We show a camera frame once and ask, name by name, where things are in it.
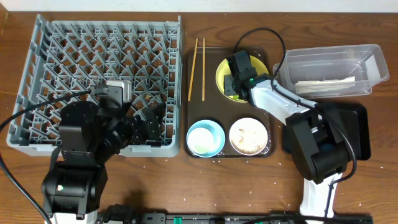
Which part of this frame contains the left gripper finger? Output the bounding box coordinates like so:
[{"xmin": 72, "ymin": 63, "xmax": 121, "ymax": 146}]
[
  {"xmin": 149, "ymin": 103, "xmax": 167, "ymax": 124},
  {"xmin": 142, "ymin": 108, "xmax": 161, "ymax": 146}
]

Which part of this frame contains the wooden chopstick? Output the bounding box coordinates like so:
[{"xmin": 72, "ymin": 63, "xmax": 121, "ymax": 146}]
[
  {"xmin": 201, "ymin": 38, "xmax": 206, "ymax": 101},
  {"xmin": 188, "ymin": 38, "xmax": 198, "ymax": 101}
]

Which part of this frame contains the white bowl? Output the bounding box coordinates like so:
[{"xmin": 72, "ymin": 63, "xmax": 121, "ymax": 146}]
[{"xmin": 229, "ymin": 118, "xmax": 269, "ymax": 156}]

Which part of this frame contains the white napkin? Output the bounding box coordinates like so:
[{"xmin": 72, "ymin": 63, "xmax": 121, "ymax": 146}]
[{"xmin": 295, "ymin": 77, "xmax": 356, "ymax": 95}]

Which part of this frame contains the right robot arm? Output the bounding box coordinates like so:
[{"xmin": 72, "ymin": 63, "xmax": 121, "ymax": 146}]
[{"xmin": 216, "ymin": 68, "xmax": 357, "ymax": 218}]

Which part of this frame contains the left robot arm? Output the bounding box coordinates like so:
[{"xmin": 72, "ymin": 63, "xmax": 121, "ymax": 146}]
[{"xmin": 42, "ymin": 101, "xmax": 167, "ymax": 223}]

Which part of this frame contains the clear plastic waste bin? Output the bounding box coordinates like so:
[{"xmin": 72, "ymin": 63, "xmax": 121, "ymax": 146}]
[{"xmin": 273, "ymin": 44, "xmax": 389, "ymax": 99}]

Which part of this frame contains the grey plastic dishwasher rack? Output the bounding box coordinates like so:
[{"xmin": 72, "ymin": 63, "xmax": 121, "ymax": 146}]
[{"xmin": 6, "ymin": 16, "xmax": 183, "ymax": 157}]

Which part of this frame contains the black waste tray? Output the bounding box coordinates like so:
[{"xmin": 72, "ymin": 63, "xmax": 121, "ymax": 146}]
[{"xmin": 282, "ymin": 101, "xmax": 371, "ymax": 163}]

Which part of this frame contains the yellow round plate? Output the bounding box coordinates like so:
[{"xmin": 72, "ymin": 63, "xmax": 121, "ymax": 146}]
[{"xmin": 215, "ymin": 55, "xmax": 269, "ymax": 103}]

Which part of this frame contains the dark brown serving tray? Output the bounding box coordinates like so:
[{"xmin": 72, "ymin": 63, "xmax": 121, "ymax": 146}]
[{"xmin": 183, "ymin": 47, "xmax": 277, "ymax": 158}]

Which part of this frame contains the light blue bowl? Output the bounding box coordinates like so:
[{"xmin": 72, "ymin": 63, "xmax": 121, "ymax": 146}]
[{"xmin": 186, "ymin": 119, "xmax": 226, "ymax": 158}]

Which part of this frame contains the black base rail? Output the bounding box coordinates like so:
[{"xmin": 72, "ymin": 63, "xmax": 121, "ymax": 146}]
[{"xmin": 96, "ymin": 203, "xmax": 374, "ymax": 224}]

